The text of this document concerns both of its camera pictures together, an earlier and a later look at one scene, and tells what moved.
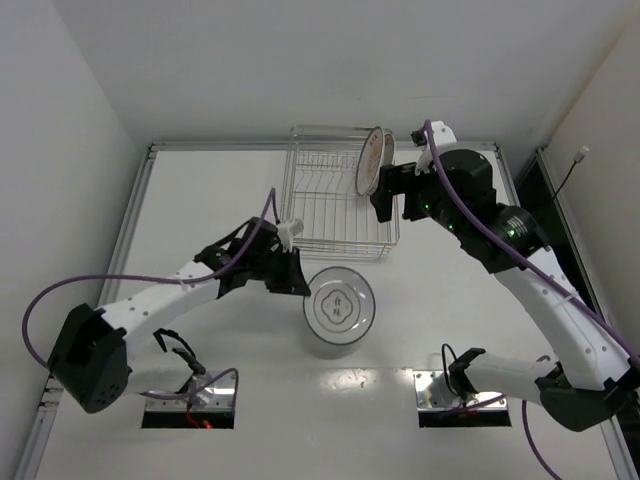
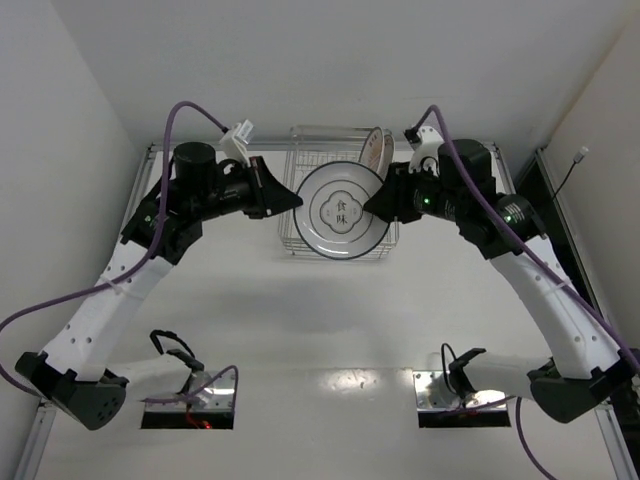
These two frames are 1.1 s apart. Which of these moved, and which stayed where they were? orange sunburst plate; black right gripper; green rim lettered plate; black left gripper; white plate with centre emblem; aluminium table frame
Moved: black left gripper; white plate with centre emblem
Stayed: aluminium table frame; black right gripper; green rim lettered plate; orange sunburst plate
